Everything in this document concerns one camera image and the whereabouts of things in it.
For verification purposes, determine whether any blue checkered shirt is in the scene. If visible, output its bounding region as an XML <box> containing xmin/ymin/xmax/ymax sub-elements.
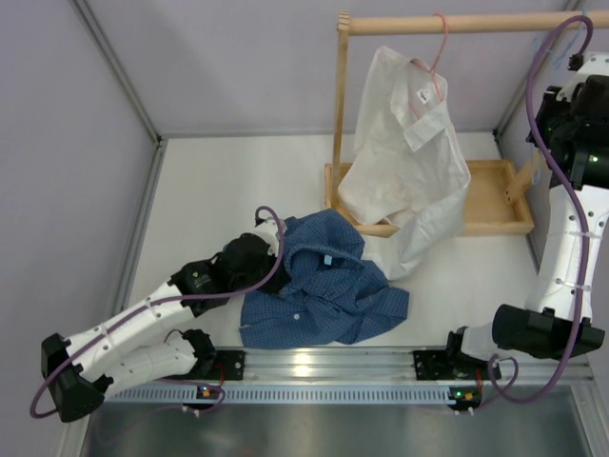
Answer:
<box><xmin>239</xmin><ymin>209</ymin><xmax>409</xmax><ymax>349</ymax></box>

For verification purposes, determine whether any pink wire hanger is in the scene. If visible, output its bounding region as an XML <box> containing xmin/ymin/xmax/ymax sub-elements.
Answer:
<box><xmin>408</xmin><ymin>12</ymin><xmax>449</xmax><ymax>119</ymax></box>

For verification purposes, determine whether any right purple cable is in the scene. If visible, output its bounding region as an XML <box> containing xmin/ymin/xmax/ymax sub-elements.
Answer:
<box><xmin>487</xmin><ymin>14</ymin><xmax>595</xmax><ymax>405</ymax></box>

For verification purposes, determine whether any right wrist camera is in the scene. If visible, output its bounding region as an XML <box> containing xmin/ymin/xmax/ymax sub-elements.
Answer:
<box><xmin>568</xmin><ymin>51</ymin><xmax>609</xmax><ymax>84</ymax></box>

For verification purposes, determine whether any right corner aluminium post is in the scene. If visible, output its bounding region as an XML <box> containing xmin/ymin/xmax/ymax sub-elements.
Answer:
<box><xmin>492</xmin><ymin>1</ymin><xmax>588</xmax><ymax>143</ymax></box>

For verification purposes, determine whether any wooden clothes rack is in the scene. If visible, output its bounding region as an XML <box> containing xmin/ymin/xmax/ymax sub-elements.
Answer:
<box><xmin>324</xmin><ymin>11</ymin><xmax>609</xmax><ymax>239</ymax></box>

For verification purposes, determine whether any corner aluminium post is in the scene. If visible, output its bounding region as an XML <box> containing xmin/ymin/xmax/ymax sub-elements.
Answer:
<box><xmin>70</xmin><ymin>0</ymin><xmax>166</xmax><ymax>144</ymax></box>
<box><xmin>492</xmin><ymin>1</ymin><xmax>588</xmax><ymax>143</ymax></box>

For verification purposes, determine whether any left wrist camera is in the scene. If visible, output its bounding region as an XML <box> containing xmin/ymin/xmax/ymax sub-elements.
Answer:
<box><xmin>253</xmin><ymin>218</ymin><xmax>285</xmax><ymax>256</ymax></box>

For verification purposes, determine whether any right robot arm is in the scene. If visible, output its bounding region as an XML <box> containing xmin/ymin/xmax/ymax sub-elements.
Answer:
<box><xmin>442</xmin><ymin>73</ymin><xmax>608</xmax><ymax>378</ymax></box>

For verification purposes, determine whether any aluminium mounting rail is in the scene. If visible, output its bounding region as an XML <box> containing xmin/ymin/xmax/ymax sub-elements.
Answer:
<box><xmin>104</xmin><ymin>346</ymin><xmax>591</xmax><ymax>382</ymax></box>

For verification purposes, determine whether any left corner aluminium post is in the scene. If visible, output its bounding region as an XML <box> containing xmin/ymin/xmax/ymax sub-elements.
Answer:
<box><xmin>70</xmin><ymin>0</ymin><xmax>166</xmax><ymax>144</ymax></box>

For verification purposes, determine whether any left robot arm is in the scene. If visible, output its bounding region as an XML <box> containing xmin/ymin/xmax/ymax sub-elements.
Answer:
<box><xmin>41</xmin><ymin>228</ymin><xmax>285</xmax><ymax>423</ymax></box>

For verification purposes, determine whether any blue wire hanger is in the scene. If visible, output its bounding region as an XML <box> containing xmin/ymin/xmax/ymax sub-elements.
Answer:
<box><xmin>528</xmin><ymin>22</ymin><xmax>587</xmax><ymax>186</ymax></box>

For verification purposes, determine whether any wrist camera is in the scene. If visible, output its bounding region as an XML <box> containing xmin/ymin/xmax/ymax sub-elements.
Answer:
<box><xmin>253</xmin><ymin>218</ymin><xmax>285</xmax><ymax>256</ymax></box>
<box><xmin>568</xmin><ymin>51</ymin><xmax>609</xmax><ymax>84</ymax></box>

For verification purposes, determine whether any perforated cable duct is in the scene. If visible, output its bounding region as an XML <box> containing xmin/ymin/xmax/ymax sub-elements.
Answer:
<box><xmin>108</xmin><ymin>384</ymin><xmax>479</xmax><ymax>406</ymax></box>

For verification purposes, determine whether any white shirt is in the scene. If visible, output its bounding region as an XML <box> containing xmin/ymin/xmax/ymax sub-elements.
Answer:
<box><xmin>338</xmin><ymin>47</ymin><xmax>471</xmax><ymax>281</ymax></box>

